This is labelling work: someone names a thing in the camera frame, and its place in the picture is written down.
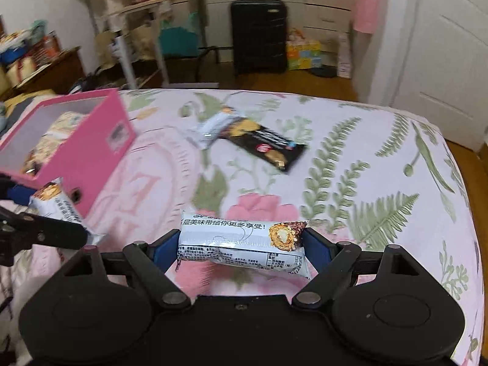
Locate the white snack bar wrapper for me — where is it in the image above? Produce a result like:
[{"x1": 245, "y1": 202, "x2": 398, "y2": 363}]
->
[
  {"x1": 30, "y1": 177, "x2": 106, "y2": 247},
  {"x1": 197, "y1": 106, "x2": 245, "y2": 150},
  {"x1": 174, "y1": 208, "x2": 312, "y2": 281}
]

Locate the floral bedsheet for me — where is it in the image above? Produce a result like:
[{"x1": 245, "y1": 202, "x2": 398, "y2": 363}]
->
[{"x1": 0, "y1": 88, "x2": 485, "y2": 366}]

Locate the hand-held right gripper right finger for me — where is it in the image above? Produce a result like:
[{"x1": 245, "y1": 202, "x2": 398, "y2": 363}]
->
[{"x1": 292, "y1": 228, "x2": 417, "y2": 310}]

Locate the white folding table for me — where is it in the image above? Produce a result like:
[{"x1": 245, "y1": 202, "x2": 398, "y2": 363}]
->
[{"x1": 72, "y1": 0, "x2": 242, "y2": 89}]

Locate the white plastic packet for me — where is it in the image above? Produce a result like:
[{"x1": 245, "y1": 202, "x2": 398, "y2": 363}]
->
[{"x1": 337, "y1": 31, "x2": 353, "y2": 79}]

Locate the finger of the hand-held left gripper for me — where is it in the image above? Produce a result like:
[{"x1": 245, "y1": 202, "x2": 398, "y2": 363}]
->
[
  {"x1": 0, "y1": 206, "x2": 91, "y2": 253},
  {"x1": 0, "y1": 172, "x2": 36, "y2": 203}
]

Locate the black suitcase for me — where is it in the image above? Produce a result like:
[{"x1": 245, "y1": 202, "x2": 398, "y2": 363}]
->
[{"x1": 230, "y1": 0, "x2": 289, "y2": 75}]

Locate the colourful cardboard box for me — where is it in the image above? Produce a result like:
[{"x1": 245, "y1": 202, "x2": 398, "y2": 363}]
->
[{"x1": 286, "y1": 27, "x2": 323, "y2": 71}]

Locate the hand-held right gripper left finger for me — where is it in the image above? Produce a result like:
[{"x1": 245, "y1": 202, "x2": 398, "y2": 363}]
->
[{"x1": 61, "y1": 229, "x2": 192, "y2": 310}]

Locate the black cookie print snack packet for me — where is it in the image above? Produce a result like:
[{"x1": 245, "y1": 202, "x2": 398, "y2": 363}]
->
[{"x1": 225, "y1": 117, "x2": 308, "y2": 173}]

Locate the pink hanging cloth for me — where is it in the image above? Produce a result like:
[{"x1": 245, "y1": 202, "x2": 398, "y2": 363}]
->
[{"x1": 352, "y1": 0, "x2": 378, "y2": 34}]

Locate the dark round floor disc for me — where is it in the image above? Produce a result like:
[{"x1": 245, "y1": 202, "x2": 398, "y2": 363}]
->
[{"x1": 310, "y1": 66, "x2": 339, "y2": 79}]

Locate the wooden cabinet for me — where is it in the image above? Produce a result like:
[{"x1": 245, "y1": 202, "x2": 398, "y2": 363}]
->
[{"x1": 0, "y1": 46, "x2": 87, "y2": 100}]

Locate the white door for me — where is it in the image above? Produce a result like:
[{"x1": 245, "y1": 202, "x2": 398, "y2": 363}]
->
[{"x1": 394, "y1": 0, "x2": 488, "y2": 152}]

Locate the pink cardboard box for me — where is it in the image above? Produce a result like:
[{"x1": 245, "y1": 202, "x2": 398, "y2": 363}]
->
[{"x1": 0, "y1": 88, "x2": 137, "y2": 219}]

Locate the teal shopping bag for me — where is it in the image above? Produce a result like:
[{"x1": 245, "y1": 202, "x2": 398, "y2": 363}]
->
[{"x1": 158, "y1": 12, "x2": 199, "y2": 56}]

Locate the brown cardboard box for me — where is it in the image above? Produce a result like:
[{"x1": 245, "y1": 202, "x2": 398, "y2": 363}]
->
[{"x1": 93, "y1": 28, "x2": 124, "y2": 70}]

